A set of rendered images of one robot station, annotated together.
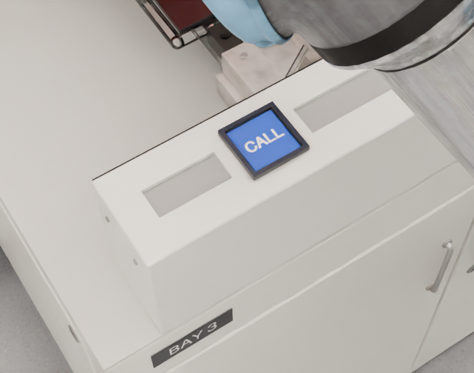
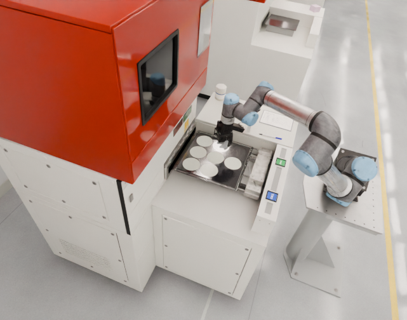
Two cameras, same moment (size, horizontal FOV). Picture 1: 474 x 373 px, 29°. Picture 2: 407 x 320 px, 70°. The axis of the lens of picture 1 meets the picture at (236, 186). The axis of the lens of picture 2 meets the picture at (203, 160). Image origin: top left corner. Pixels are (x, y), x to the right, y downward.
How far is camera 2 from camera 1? 1.00 m
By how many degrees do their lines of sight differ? 29
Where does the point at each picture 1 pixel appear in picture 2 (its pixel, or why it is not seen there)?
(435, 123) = (326, 177)
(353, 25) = (325, 169)
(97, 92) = (221, 206)
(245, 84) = (253, 190)
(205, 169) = (268, 204)
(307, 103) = (270, 188)
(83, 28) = (208, 197)
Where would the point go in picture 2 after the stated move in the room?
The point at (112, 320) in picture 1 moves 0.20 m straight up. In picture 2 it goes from (260, 239) to (270, 216)
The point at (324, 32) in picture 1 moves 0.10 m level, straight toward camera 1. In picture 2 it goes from (321, 172) to (340, 190)
